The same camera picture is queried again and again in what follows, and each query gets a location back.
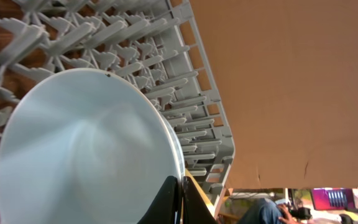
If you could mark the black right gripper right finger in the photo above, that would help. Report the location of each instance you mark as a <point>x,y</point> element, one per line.
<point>195,210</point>

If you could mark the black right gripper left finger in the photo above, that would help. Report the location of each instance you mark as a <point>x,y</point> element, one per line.
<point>164,207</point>

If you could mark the light blue round plate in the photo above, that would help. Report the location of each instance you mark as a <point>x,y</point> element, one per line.
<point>84,146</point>

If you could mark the grey plastic dishwasher rack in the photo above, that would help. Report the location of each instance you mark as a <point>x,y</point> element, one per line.
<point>154,45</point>

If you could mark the person in blue jeans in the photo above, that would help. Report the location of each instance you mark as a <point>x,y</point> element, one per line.
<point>266,211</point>

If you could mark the magenta screen in background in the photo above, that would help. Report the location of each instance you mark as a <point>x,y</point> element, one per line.
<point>332,199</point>

